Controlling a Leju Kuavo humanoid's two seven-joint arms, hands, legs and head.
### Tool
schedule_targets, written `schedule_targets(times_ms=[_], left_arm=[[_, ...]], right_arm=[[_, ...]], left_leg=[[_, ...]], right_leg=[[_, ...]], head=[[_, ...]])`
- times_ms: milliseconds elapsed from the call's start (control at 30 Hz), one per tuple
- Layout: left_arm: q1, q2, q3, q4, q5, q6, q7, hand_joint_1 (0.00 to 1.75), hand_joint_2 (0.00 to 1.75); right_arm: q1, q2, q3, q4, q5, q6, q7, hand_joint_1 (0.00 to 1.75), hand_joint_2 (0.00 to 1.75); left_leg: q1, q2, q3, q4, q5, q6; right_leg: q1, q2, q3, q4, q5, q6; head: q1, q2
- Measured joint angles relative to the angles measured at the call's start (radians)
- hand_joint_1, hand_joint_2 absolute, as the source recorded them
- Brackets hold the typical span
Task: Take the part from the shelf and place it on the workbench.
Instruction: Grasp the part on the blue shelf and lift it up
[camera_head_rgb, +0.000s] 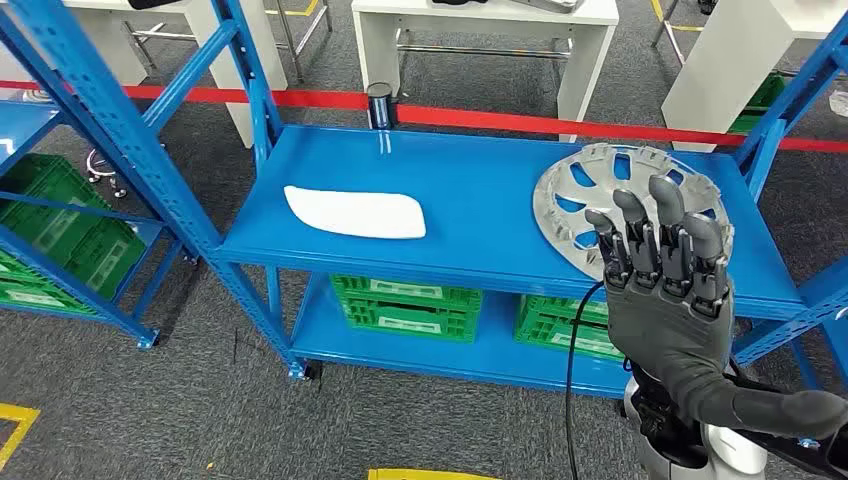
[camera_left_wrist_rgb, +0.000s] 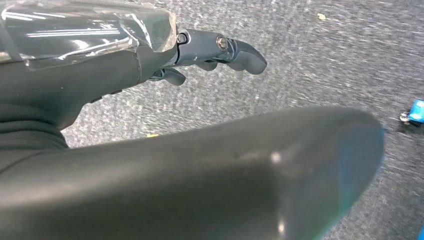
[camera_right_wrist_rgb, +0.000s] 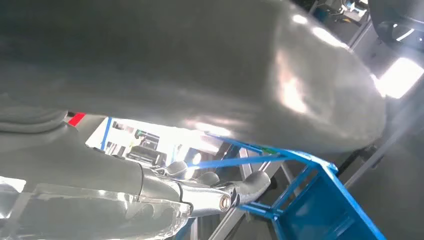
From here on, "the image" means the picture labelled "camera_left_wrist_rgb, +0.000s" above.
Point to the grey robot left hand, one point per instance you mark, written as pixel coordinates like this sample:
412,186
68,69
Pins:
198,185

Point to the blue metal shelf rack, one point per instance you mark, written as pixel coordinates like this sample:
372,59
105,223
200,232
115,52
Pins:
416,112

